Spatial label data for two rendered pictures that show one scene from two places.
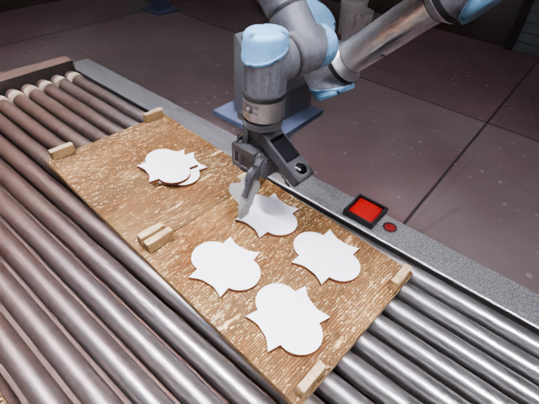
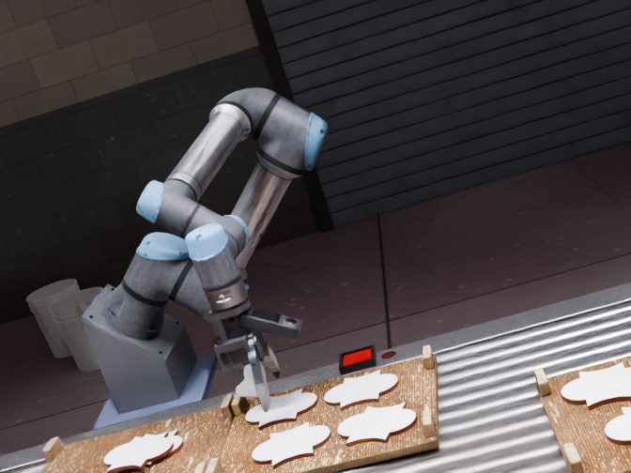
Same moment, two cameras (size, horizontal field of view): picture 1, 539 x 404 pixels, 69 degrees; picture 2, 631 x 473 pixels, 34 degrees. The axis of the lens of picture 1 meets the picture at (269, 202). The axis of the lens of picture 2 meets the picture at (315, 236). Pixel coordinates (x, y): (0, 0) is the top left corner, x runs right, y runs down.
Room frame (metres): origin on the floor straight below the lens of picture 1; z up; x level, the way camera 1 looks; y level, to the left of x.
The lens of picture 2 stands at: (-1.09, 0.80, 1.76)
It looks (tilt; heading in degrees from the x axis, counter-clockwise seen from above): 15 degrees down; 330
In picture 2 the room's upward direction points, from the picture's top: 18 degrees counter-clockwise
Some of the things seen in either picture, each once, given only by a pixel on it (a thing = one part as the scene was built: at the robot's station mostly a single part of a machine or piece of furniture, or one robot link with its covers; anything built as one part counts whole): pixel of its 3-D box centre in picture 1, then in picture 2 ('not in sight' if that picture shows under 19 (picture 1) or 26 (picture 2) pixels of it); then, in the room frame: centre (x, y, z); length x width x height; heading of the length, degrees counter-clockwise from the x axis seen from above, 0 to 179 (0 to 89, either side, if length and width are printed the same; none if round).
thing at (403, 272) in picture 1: (400, 276); (428, 357); (0.46, -0.26, 0.95); 0.06 x 0.02 x 0.03; 139
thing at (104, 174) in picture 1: (154, 171); (124, 471); (0.76, 0.29, 0.93); 0.41 x 0.35 x 0.02; 49
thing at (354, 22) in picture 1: (355, 29); (88, 329); (4.24, -0.77, 0.19); 0.30 x 0.30 x 0.37
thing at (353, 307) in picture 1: (275, 264); (329, 422); (0.49, -0.02, 0.93); 0.41 x 0.35 x 0.02; 49
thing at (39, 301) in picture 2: (351, 16); (63, 318); (4.67, -0.79, 0.19); 0.30 x 0.30 x 0.37
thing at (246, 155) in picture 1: (259, 143); (238, 333); (0.64, 0.03, 1.11); 0.09 x 0.08 x 0.12; 49
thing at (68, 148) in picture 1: (62, 151); not in sight; (0.79, 0.53, 0.95); 0.06 x 0.02 x 0.03; 139
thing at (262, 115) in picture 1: (262, 107); (226, 295); (0.63, 0.02, 1.19); 0.08 x 0.08 x 0.05
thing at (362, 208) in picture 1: (365, 211); (357, 359); (0.67, -0.22, 0.92); 0.06 x 0.06 x 0.01; 53
